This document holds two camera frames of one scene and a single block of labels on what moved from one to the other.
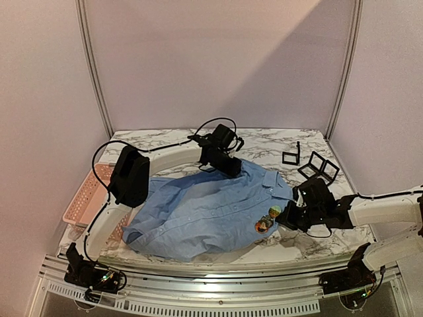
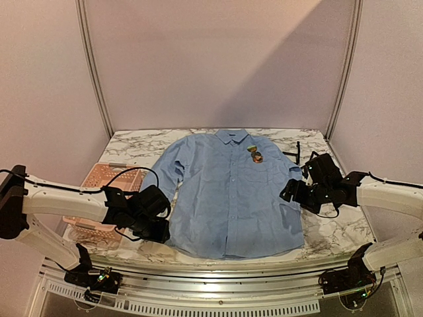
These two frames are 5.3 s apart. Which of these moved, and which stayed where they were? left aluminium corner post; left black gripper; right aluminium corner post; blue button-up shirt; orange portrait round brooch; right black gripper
Moved: orange portrait round brooch; blue button-up shirt; left black gripper; right black gripper
Stayed: left aluminium corner post; right aluminium corner post
